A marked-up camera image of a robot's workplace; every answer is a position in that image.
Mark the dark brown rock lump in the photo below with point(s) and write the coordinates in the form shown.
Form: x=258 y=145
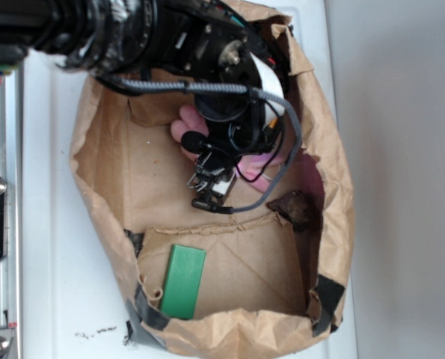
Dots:
x=297 y=211

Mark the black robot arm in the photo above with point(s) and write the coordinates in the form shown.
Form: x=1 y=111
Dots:
x=120 y=42

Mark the brown paper bag tray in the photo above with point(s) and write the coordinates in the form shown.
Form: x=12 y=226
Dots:
x=246 y=285

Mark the pink plush bunny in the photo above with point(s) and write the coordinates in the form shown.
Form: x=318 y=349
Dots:
x=250 y=166

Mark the green rectangular block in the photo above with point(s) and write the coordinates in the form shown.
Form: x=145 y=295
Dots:
x=182 y=282

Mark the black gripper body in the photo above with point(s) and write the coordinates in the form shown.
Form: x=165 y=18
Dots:
x=239 y=118

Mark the aluminium frame rail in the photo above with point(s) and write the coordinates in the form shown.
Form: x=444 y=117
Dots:
x=11 y=98

